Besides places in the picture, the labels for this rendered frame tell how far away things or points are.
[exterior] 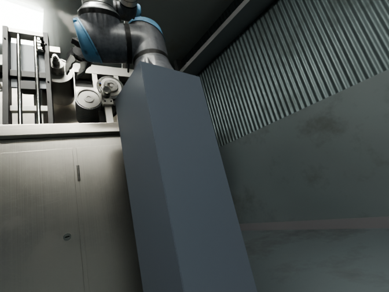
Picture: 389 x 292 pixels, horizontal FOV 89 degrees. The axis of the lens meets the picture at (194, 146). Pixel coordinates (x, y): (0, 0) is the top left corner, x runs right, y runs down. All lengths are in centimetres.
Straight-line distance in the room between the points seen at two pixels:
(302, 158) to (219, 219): 174
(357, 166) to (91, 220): 190
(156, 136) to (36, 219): 50
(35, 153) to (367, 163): 208
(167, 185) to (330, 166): 182
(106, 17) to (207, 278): 71
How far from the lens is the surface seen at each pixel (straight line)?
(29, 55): 125
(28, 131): 85
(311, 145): 214
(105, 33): 69
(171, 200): 43
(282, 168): 227
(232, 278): 54
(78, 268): 81
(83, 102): 122
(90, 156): 83
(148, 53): 67
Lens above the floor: 55
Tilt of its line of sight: 14 degrees up
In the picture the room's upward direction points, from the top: 13 degrees counter-clockwise
